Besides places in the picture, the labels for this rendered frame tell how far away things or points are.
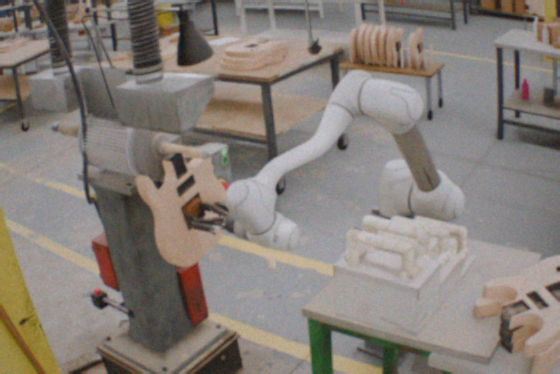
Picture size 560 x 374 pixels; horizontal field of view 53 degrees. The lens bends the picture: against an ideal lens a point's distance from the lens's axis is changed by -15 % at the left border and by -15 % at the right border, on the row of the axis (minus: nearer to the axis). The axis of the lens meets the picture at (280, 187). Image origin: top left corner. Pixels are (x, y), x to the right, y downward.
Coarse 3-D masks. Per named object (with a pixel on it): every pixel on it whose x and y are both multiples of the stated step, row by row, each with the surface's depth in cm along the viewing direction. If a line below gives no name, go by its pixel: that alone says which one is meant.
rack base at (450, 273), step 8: (448, 264) 182; (456, 264) 182; (448, 272) 179; (456, 272) 184; (448, 280) 179; (456, 280) 186; (440, 288) 175; (448, 288) 181; (440, 296) 176; (440, 304) 178
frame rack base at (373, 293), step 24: (336, 264) 176; (360, 264) 174; (384, 264) 173; (432, 264) 169; (336, 288) 178; (360, 288) 173; (384, 288) 167; (408, 288) 162; (432, 288) 169; (336, 312) 182; (360, 312) 176; (384, 312) 171; (408, 312) 165; (432, 312) 174
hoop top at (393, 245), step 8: (352, 232) 169; (360, 232) 168; (360, 240) 167; (368, 240) 166; (376, 240) 165; (384, 240) 163; (392, 240) 163; (400, 240) 162; (384, 248) 164; (392, 248) 162; (400, 248) 160; (408, 248) 159
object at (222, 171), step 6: (210, 144) 260; (216, 144) 260; (210, 150) 254; (216, 150) 254; (210, 156) 250; (216, 156) 253; (222, 156) 256; (228, 156) 259; (186, 162) 252; (216, 162) 253; (222, 162) 256; (228, 162) 259; (216, 168) 254; (222, 168) 257; (228, 168) 260; (216, 174) 255; (222, 174) 258; (228, 174) 261; (222, 180) 258; (228, 180) 262; (228, 186) 262
